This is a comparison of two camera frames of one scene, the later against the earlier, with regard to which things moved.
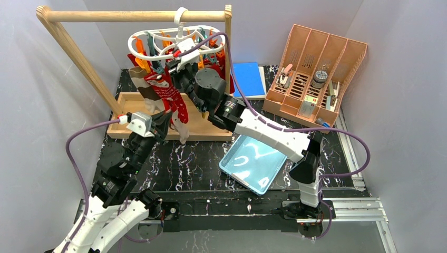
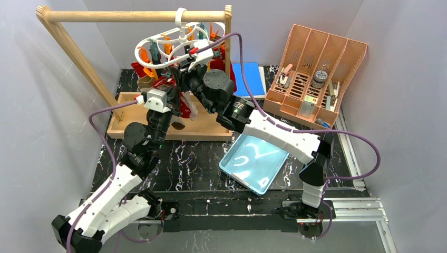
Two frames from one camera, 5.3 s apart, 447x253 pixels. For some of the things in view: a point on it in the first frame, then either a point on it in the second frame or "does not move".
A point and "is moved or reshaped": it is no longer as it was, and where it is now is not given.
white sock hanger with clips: [184, 43] is moved or reshaped
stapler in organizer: [284, 78] does not move
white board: [262, 79] does not move
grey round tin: [319, 79] does not move
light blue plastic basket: [253, 164] does not move
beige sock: [181, 127] -> [191, 105]
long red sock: [132, 58] -> [140, 69]
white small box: [308, 106] does not move
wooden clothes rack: [161, 114] does not move
